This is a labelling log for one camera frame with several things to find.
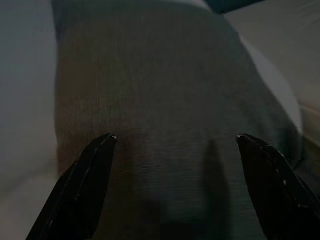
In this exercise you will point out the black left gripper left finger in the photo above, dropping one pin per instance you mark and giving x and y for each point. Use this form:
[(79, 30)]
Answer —
[(77, 190)]

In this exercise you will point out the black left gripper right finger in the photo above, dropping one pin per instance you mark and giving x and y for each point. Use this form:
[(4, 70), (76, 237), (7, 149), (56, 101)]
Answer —
[(280, 190)]

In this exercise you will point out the grey fabric pillow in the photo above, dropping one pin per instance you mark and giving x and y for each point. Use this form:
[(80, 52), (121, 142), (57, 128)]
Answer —
[(162, 87)]

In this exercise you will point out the dark teal upholstered headboard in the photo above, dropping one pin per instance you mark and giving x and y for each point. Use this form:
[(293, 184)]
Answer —
[(232, 5)]

